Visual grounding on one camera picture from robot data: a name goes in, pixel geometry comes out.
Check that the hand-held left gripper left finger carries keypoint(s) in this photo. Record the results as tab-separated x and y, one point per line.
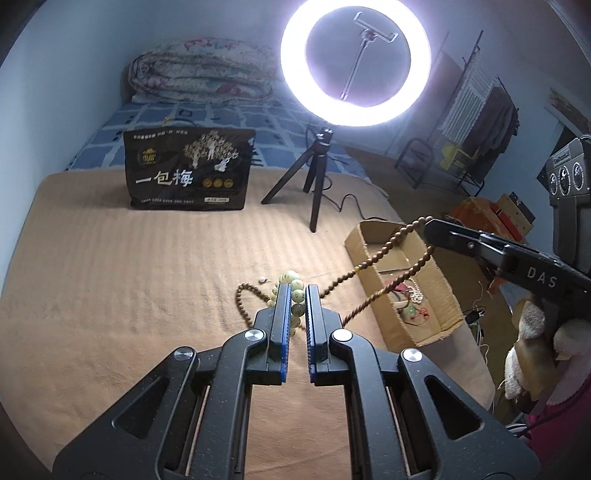
284	323

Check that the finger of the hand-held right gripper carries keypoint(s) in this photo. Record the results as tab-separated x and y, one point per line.
461	251
455	230

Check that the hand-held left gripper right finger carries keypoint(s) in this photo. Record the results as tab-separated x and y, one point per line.
311	323

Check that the cardboard box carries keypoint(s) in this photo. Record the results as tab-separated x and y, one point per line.
438	318

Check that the person's right forearm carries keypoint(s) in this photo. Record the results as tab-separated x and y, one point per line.
570	364

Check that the orange box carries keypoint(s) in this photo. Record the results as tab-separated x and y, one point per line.
480	217

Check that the yellow box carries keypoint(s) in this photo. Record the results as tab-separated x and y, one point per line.
457	157

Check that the black metal shoe rack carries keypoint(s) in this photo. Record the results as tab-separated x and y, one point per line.
415	157

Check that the dark hanging clothes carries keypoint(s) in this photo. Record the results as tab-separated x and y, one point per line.
498	124

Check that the white striped hanging cloth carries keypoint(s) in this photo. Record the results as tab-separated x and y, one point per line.
466	101

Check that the black tripod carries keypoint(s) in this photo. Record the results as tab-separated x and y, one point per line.
318	184

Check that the tan blanket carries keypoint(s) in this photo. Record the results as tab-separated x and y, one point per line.
138	286

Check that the black clothes rack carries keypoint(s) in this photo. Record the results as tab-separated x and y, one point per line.
466	64

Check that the black snack bag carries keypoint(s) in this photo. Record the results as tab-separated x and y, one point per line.
184	180

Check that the blue patterned bed sheet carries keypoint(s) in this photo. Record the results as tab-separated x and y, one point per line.
111	134

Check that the folded floral quilt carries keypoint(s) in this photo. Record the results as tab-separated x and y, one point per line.
203	69

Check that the wall picture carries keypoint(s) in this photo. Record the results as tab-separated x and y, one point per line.
563	108

